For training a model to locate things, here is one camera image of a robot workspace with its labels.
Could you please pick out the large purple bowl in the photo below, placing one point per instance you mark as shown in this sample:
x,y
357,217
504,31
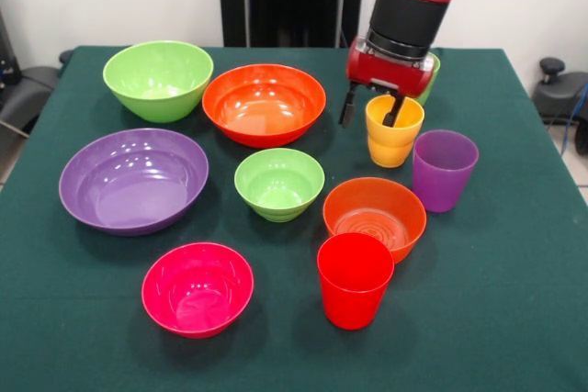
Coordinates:
x,y
133,190

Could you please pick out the black pedestal leg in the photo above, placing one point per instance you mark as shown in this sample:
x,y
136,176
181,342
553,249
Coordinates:
x,y
556,93
27,93

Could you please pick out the yellow cup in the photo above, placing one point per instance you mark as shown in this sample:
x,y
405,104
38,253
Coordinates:
x,y
390,148

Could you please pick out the dark green tablecloth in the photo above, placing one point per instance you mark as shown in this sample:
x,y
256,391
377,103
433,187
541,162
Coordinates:
x,y
459,318

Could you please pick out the large orange-red bowl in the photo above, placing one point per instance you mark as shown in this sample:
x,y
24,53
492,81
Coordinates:
x,y
264,112

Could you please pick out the small green bowl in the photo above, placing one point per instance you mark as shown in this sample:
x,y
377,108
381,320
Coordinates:
x,y
278,190

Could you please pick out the pink bowl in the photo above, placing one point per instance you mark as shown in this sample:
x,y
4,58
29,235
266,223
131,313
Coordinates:
x,y
197,295

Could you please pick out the green cup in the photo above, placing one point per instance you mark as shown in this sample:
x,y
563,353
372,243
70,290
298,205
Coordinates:
x,y
431,84

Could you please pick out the small orange bowl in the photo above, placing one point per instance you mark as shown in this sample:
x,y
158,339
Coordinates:
x,y
374,208

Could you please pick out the large green bowl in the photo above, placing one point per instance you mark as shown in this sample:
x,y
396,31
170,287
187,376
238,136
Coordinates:
x,y
158,89

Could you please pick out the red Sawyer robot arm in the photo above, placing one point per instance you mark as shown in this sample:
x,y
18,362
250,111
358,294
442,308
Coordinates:
x,y
413,11

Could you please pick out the purple cup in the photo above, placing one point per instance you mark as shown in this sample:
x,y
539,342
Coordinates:
x,y
443,176

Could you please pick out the red cup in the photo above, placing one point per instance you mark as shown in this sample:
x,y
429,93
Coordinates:
x,y
353,291

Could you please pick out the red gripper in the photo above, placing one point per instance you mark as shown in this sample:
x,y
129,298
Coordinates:
x,y
390,77

